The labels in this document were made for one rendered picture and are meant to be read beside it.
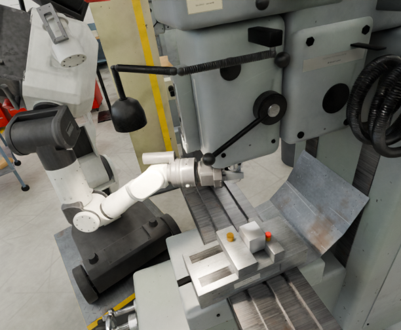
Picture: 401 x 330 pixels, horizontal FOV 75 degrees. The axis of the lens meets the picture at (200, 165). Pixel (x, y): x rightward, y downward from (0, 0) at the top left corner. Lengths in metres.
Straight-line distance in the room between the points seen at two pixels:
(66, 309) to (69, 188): 1.47
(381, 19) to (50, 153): 0.84
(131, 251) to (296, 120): 1.12
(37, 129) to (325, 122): 0.73
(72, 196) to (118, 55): 1.63
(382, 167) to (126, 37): 1.96
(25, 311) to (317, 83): 2.26
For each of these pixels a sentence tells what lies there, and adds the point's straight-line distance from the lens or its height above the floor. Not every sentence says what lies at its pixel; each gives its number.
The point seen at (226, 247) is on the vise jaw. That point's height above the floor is 1.06.
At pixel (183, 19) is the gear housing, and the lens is 0.48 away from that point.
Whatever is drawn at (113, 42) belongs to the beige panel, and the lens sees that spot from 2.32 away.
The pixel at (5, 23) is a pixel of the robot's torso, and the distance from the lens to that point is 0.91.
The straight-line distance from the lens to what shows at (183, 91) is 0.61.
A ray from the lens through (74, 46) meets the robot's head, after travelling 0.76.
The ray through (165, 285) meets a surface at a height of 0.75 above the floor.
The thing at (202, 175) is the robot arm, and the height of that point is 1.25.
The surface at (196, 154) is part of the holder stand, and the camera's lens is 1.15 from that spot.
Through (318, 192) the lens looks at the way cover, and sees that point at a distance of 1.05.
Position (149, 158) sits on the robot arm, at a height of 1.30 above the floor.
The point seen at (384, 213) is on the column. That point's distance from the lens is 0.92.
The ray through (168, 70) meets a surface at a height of 1.58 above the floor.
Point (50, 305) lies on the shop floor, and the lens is 2.31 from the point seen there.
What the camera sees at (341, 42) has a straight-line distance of 0.65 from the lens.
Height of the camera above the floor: 1.69
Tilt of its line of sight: 34 degrees down
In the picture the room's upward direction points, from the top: 9 degrees counter-clockwise
